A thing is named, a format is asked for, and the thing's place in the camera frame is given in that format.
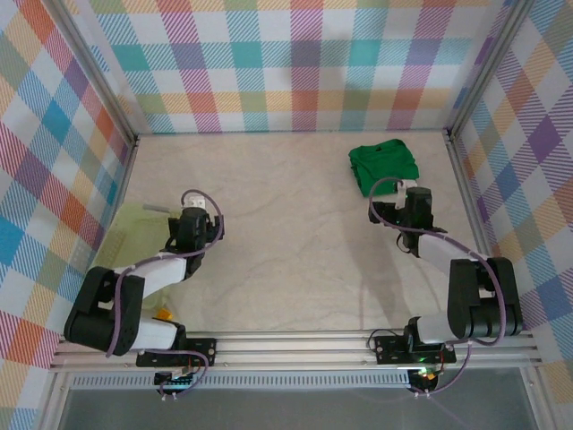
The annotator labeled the grey metal sheet panel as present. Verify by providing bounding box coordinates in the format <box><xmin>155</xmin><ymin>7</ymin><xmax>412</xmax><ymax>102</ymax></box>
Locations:
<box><xmin>57</xmin><ymin>387</ymin><xmax>541</xmax><ymax>430</ymax></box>

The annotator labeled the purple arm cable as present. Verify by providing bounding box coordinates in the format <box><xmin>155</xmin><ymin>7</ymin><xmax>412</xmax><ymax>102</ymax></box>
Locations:
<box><xmin>367</xmin><ymin>176</ymin><xmax>509</xmax><ymax>400</ymax></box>
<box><xmin>106</xmin><ymin>187</ymin><xmax>225</xmax><ymax>402</ymax></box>

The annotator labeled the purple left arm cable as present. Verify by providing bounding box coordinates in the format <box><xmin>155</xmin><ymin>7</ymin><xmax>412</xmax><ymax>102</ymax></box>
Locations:
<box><xmin>106</xmin><ymin>187</ymin><xmax>225</xmax><ymax>402</ymax></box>

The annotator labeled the aluminium frame post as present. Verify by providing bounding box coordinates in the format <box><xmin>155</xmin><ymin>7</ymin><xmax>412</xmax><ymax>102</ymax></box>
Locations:
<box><xmin>42</xmin><ymin>0</ymin><xmax>140</xmax><ymax>149</ymax></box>
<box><xmin>445</xmin><ymin>0</ymin><xmax>541</xmax><ymax>144</ymax></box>

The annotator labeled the light green plastic basket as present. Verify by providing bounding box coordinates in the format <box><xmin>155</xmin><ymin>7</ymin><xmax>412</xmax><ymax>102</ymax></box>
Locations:
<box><xmin>82</xmin><ymin>202</ymin><xmax>184</xmax><ymax>314</ymax></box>

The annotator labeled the grey slotted cable duct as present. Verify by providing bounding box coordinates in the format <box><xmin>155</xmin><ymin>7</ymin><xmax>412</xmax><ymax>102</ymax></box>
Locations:
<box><xmin>70</xmin><ymin>374</ymin><xmax>412</xmax><ymax>390</ymax></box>

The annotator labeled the green t-shirt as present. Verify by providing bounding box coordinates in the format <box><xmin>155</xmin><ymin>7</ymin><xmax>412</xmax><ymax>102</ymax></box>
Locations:
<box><xmin>347</xmin><ymin>139</ymin><xmax>421</xmax><ymax>198</ymax></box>

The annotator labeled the aluminium mounting rail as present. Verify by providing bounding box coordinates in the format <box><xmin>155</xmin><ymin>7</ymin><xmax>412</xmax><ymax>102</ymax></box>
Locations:
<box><xmin>48</xmin><ymin>329</ymin><xmax>541</xmax><ymax>373</ymax></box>

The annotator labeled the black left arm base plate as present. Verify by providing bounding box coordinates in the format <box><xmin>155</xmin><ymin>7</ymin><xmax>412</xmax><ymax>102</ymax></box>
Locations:
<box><xmin>135</xmin><ymin>336</ymin><xmax>219</xmax><ymax>368</ymax></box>

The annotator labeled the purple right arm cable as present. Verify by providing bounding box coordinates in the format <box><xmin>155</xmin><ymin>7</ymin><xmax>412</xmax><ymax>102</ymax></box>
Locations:
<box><xmin>367</xmin><ymin>176</ymin><xmax>509</xmax><ymax>400</ymax></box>

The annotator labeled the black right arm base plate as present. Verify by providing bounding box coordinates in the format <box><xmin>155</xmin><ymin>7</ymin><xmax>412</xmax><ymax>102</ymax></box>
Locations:
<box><xmin>373</xmin><ymin>333</ymin><xmax>458</xmax><ymax>365</ymax></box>

